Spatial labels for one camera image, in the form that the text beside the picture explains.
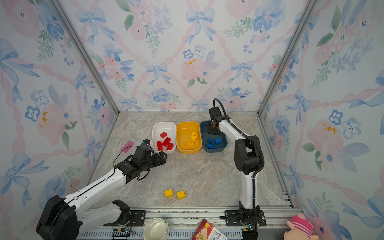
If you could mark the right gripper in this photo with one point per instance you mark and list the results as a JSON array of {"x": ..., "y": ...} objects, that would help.
[{"x": 208, "y": 129}]

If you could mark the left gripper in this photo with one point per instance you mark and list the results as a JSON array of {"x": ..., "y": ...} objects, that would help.
[{"x": 163, "y": 158}]

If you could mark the dark teal plastic container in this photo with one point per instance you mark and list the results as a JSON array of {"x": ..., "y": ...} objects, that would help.
[{"x": 206, "y": 136}]

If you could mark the long red lego brick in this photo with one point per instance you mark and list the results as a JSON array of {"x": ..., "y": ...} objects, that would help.
[{"x": 160, "y": 146}]

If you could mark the white plastic container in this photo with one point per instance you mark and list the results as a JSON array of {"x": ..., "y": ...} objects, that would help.
[{"x": 170, "y": 129}]

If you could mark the yellow plastic container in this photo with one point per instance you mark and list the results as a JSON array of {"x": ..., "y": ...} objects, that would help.
[{"x": 184, "y": 130}]

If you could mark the yellow lego brick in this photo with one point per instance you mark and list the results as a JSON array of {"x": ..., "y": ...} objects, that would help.
[
  {"x": 169, "y": 193},
  {"x": 190, "y": 145},
  {"x": 181, "y": 195}
]

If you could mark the yellow duck lego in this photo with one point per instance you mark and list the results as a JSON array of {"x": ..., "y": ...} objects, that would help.
[{"x": 194, "y": 136}]

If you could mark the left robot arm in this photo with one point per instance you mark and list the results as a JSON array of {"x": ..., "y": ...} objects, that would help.
[{"x": 65, "y": 218}]

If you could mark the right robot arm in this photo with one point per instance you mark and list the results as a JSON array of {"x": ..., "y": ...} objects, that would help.
[{"x": 249, "y": 161}]

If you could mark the pink lego brick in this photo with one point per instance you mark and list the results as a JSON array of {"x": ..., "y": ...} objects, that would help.
[{"x": 128, "y": 145}]

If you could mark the white paper bowl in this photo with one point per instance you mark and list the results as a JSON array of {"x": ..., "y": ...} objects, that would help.
[{"x": 156, "y": 229}]

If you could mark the red snack box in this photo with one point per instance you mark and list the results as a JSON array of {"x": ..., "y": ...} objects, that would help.
[{"x": 206, "y": 231}]

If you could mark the pink plush toy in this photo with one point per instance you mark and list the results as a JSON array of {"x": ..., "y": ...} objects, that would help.
[{"x": 300, "y": 229}]

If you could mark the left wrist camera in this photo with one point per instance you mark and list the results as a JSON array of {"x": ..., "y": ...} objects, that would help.
[{"x": 146, "y": 142}]

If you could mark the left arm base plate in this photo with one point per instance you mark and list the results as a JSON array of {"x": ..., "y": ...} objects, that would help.
[{"x": 135, "y": 218}]

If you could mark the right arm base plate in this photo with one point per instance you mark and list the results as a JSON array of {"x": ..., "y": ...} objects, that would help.
[{"x": 233, "y": 218}]

